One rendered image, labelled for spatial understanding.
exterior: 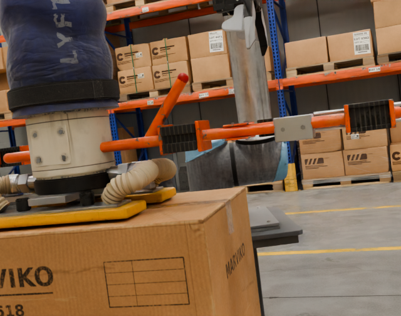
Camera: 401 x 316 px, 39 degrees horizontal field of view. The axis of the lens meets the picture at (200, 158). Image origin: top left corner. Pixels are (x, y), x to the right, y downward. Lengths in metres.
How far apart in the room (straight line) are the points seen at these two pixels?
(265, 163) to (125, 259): 0.94
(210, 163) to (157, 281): 0.91
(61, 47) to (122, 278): 0.45
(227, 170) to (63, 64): 0.88
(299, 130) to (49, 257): 0.51
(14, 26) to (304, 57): 7.22
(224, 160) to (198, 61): 6.80
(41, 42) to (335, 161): 7.20
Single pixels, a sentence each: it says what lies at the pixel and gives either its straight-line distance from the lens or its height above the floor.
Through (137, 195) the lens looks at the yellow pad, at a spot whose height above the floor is 0.97.
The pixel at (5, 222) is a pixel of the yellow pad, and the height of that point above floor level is 0.96.
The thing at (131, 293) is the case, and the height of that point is 0.82.
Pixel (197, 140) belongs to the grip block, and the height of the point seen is 1.07.
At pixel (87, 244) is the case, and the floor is 0.91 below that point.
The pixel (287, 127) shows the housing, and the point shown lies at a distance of 1.05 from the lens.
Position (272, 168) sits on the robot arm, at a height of 0.93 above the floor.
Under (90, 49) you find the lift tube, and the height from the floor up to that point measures 1.27.
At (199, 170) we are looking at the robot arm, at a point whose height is 0.95.
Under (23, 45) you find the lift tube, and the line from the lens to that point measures 1.15.
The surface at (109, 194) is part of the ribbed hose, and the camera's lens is 1.06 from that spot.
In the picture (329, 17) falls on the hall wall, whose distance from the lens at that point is 9.58.
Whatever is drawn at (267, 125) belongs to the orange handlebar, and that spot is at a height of 1.08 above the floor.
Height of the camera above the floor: 1.10
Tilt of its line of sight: 3 degrees down
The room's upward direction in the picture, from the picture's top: 7 degrees counter-clockwise
